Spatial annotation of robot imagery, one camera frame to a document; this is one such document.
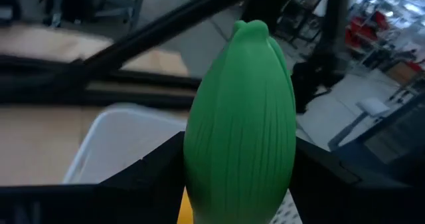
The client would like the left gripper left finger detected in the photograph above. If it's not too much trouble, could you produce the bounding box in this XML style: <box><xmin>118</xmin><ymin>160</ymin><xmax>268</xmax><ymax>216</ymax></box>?
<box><xmin>98</xmin><ymin>132</ymin><xmax>187</xmax><ymax>224</ymax></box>

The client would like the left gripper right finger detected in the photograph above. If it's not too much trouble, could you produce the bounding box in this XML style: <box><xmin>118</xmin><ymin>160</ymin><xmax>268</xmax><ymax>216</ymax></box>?
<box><xmin>288</xmin><ymin>137</ymin><xmax>366</xmax><ymax>224</ymax></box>

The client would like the green corn husk toy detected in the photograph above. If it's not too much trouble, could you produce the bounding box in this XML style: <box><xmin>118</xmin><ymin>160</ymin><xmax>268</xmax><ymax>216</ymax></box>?
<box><xmin>183</xmin><ymin>19</ymin><xmax>298</xmax><ymax>224</ymax></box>

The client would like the white perforated plastic basket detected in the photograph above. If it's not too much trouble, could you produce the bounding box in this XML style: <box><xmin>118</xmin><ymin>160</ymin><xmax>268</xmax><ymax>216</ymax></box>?
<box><xmin>62</xmin><ymin>102</ymin><xmax>303</xmax><ymax>224</ymax></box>

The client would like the dark desk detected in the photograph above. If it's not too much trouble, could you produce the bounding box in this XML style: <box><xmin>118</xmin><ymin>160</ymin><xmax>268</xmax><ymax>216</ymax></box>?
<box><xmin>331</xmin><ymin>90</ymin><xmax>425</xmax><ymax>188</ymax></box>

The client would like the white stool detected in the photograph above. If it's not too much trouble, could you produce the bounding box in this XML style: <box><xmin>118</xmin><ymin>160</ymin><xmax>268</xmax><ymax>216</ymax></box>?
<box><xmin>327</xmin><ymin>96</ymin><xmax>392</xmax><ymax>149</ymax></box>

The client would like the red storage rack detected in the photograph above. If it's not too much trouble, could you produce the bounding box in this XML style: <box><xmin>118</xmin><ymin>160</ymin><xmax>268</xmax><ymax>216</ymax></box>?
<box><xmin>344</xmin><ymin>10</ymin><xmax>391</xmax><ymax>54</ymax></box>

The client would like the black metal table frame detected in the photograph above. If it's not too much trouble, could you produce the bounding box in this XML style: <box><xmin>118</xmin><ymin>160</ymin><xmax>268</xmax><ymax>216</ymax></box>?
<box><xmin>0</xmin><ymin>0</ymin><xmax>355</xmax><ymax>115</ymax></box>

